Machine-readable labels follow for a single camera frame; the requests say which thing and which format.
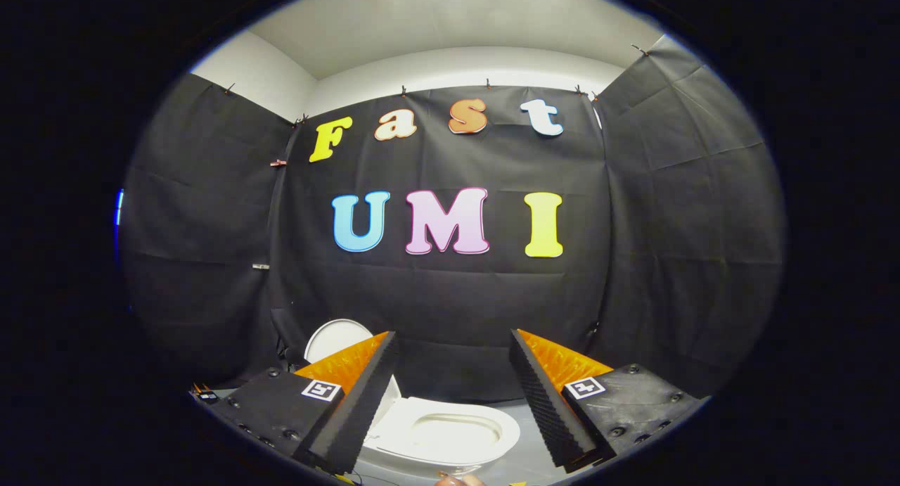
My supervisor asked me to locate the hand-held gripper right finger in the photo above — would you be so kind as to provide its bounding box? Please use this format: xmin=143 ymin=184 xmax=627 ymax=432
xmin=510 ymin=329 xmax=705 ymax=473

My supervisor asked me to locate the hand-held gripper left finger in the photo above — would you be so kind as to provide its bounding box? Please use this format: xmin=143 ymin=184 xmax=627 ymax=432
xmin=207 ymin=331 xmax=399 ymax=475

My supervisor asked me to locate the white toilet seat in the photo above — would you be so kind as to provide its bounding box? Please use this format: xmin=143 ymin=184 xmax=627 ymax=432
xmin=364 ymin=396 xmax=522 ymax=468

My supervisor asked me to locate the black backdrop cloth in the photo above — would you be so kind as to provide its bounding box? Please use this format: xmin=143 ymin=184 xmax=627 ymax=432
xmin=118 ymin=34 xmax=787 ymax=404

